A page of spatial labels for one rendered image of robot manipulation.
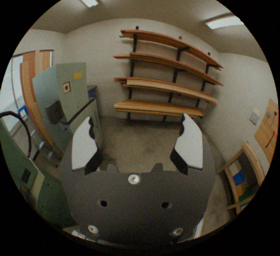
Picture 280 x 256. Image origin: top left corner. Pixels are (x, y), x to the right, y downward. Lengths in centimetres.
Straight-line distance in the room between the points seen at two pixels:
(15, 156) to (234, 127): 324
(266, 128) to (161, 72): 280
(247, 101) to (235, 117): 54
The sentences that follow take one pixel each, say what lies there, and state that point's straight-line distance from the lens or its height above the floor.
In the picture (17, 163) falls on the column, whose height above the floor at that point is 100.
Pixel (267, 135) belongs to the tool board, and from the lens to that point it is 243.
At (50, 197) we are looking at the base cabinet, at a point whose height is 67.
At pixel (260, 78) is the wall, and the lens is 263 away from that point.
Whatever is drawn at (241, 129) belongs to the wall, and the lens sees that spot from 249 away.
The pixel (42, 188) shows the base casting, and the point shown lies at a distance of 82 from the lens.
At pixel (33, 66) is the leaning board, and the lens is 228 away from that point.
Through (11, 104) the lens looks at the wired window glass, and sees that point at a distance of 225.
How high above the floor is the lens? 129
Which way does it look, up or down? 33 degrees down
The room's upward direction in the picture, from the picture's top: 7 degrees clockwise
